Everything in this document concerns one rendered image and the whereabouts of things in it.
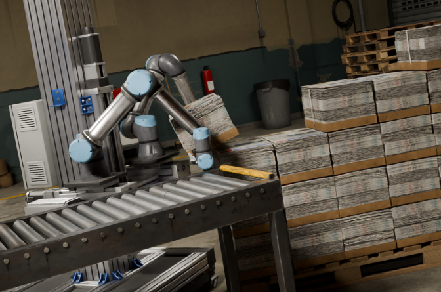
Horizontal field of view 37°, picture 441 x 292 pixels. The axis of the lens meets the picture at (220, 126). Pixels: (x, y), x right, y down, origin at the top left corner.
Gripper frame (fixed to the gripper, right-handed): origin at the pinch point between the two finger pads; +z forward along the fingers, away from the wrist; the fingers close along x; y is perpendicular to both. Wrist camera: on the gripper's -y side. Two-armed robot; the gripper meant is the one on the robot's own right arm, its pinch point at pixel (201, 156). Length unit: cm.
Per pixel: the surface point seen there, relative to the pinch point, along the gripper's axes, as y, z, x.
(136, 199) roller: 8, -71, 33
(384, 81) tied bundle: -9, -3, -103
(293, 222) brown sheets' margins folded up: -53, -5, -27
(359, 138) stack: -30, -3, -78
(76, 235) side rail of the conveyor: 14, -113, 51
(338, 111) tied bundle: -12, -3, -74
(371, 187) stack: -57, -4, -72
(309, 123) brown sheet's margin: -16, 24, -62
